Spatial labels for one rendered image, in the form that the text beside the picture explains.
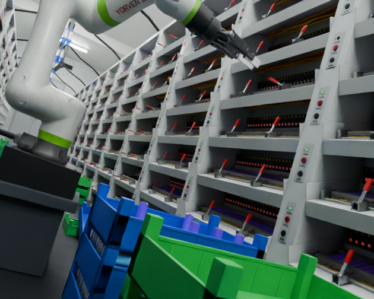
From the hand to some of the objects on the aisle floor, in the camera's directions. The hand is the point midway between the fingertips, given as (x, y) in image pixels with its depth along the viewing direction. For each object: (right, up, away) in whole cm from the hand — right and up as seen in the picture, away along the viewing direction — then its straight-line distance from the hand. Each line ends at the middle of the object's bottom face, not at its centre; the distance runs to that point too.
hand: (249, 60), depth 124 cm
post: (+4, -98, -18) cm, 100 cm away
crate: (-72, -77, +67) cm, 124 cm away
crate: (-79, -81, +78) cm, 138 cm away
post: (-26, -95, +45) cm, 108 cm away
